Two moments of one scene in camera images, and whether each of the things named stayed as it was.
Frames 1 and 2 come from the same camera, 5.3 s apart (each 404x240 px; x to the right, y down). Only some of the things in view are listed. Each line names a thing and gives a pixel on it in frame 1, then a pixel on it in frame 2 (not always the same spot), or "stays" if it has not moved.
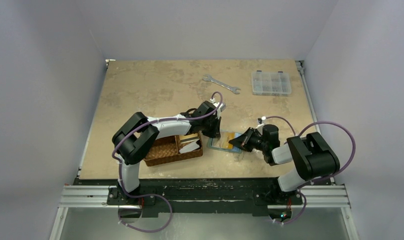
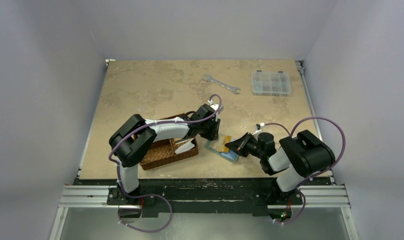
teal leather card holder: (222, 142) to (231, 156)
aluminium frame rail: (83, 197) stays
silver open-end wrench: (208, 78) stays
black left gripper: (215, 132) stays
